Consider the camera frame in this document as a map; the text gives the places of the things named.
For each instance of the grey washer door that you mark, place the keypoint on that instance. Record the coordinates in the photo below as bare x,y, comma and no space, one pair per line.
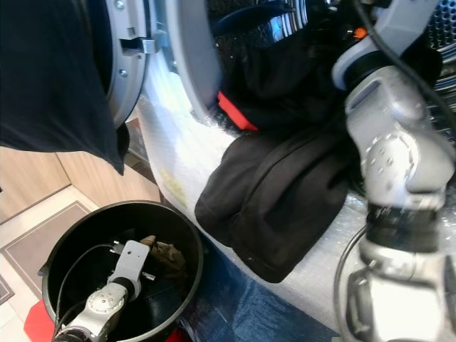
132,78

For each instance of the clear bubble wrap sheet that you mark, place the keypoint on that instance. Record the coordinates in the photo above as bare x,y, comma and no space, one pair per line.
171,149

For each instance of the yellow green energy label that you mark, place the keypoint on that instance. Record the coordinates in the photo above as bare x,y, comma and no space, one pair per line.
174,188

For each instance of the black draped trousers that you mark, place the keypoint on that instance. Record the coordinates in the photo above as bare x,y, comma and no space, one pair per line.
278,206

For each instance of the black drum paddle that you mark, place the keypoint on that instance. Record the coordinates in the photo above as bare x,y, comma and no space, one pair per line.
249,16

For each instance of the black round bucket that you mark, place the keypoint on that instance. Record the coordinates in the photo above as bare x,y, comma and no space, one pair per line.
51,271

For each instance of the small dark floor mat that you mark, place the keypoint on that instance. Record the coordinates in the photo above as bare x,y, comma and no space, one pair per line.
6,288

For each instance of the red cloth piece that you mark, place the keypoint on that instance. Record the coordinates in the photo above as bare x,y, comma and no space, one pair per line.
235,112

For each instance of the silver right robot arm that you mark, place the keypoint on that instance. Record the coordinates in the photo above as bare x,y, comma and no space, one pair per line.
399,142

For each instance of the black hanging garment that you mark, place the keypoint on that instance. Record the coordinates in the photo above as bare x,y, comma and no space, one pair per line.
50,71

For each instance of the grey door gasket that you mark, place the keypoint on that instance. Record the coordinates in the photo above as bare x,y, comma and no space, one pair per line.
189,57

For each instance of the large grey floor mat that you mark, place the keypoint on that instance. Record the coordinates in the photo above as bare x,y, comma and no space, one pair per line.
35,239

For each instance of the brown cloth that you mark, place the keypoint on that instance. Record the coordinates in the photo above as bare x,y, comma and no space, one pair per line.
167,256

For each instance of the steel washer drum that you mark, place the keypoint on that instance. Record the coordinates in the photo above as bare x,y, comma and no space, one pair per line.
443,35

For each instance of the wooden cabinet front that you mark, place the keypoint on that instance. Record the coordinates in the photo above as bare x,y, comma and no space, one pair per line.
85,178

